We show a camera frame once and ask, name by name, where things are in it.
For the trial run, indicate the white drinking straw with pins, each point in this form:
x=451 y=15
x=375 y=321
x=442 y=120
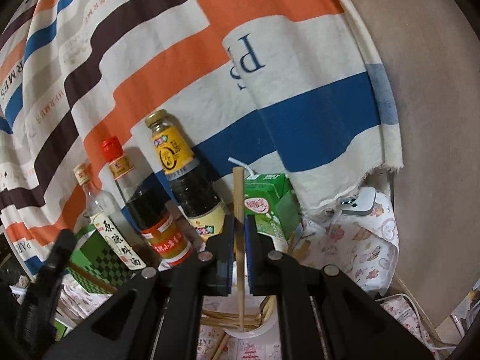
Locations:
x=243 y=165

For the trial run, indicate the white electronic device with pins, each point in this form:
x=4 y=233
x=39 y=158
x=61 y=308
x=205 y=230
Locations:
x=360 y=200

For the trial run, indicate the white plastic cup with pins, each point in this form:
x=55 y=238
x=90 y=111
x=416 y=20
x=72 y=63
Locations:
x=262 y=330

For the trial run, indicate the dark sauce bottle red cap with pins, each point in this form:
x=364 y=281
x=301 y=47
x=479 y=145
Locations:
x=150 y=210

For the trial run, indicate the wooden chopstick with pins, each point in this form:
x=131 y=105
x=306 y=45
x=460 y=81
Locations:
x=92 y=277
x=213 y=349
x=300 y=248
x=221 y=345
x=239 y=202

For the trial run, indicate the dark sauce bottle yellow label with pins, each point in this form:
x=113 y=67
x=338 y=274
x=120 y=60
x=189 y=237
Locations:
x=191 y=195

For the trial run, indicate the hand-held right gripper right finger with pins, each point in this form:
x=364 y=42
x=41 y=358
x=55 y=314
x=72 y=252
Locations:
x=250 y=240

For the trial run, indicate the printed tablecloth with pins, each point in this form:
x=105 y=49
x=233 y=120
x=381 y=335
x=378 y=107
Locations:
x=356 y=240

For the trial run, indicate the striped cloth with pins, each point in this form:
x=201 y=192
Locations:
x=262 y=26

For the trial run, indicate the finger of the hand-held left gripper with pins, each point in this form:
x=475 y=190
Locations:
x=60 y=251

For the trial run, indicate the green checkered box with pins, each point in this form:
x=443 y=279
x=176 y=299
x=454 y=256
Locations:
x=97 y=258

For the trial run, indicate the bundle of wooden chopsticks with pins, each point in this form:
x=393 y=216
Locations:
x=217 y=317

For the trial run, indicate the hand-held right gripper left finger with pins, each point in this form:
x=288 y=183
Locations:
x=231 y=240

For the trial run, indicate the green drink carton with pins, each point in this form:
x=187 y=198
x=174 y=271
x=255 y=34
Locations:
x=270 y=202

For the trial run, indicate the clear bottle white label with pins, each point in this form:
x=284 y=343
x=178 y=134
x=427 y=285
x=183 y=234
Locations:
x=112 y=240

